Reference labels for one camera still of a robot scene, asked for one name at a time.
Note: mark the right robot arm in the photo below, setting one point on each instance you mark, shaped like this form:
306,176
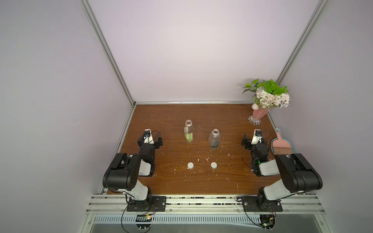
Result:
297,174

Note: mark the pink hand broom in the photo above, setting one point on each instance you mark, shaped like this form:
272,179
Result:
280,145

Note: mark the artificial flower bouquet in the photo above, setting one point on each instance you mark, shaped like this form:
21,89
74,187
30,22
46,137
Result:
268,94

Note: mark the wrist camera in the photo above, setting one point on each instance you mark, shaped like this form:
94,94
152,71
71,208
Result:
256,137
148,136

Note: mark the blue label clear bottle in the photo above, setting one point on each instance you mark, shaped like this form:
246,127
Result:
214,138

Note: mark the green label clear bottle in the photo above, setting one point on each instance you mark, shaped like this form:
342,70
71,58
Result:
188,130

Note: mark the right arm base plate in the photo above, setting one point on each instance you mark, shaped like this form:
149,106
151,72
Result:
258,204

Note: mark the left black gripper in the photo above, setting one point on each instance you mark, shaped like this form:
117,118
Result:
157,140

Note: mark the pink flower vase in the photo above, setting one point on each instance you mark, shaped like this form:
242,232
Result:
258,114

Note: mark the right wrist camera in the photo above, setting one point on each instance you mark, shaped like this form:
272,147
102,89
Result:
256,137

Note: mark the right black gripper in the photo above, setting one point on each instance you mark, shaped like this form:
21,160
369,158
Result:
246,141

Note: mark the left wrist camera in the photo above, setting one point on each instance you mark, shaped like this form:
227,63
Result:
148,136

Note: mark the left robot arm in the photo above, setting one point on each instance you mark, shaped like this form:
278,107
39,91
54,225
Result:
122,175

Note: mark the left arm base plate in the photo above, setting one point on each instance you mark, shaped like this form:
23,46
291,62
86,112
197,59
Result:
152,204

